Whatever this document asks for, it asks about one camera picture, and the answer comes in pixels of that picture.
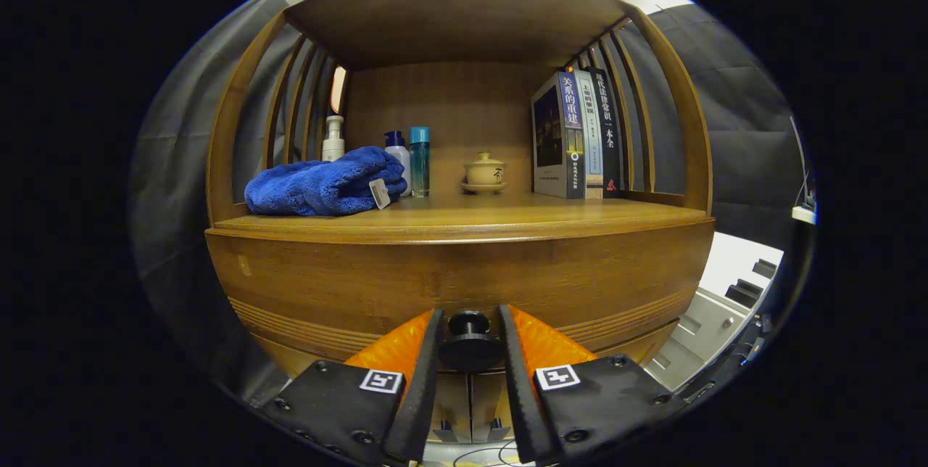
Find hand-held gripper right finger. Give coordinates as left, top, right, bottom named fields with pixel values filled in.
left=497, top=304, right=688, bottom=466

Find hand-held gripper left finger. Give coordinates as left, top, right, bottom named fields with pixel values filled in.
left=260, top=307, right=445, bottom=466

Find wooden drawer with black knob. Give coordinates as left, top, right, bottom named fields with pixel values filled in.
left=207, top=224, right=716, bottom=381

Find wooden countertop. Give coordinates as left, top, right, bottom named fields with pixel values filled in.
left=214, top=191, right=708, bottom=244

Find wooden cabinet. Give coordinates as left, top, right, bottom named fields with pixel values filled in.
left=205, top=0, right=717, bottom=446

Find beige lidded teacup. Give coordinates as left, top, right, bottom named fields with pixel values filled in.
left=460, top=152, right=508, bottom=196

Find blue fluffy towel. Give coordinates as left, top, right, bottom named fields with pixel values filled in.
left=244, top=146, right=408, bottom=218

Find teal glass bottle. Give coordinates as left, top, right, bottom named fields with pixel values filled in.
left=408, top=126, right=431, bottom=198

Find white lotion bottle blue cap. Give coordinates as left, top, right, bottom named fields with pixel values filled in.
left=384, top=131, right=413, bottom=197

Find white box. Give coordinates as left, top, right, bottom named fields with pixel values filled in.
left=644, top=231, right=786, bottom=392

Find white pump bottle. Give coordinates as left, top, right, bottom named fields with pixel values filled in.
left=321, top=115, right=346, bottom=162

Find black spine book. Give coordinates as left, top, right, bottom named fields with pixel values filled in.
left=589, top=67, right=622, bottom=199

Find pale spine book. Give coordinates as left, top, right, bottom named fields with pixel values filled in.
left=576, top=70, right=605, bottom=199

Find tangle of black cables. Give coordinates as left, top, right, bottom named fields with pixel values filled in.
left=453, top=440, right=537, bottom=466

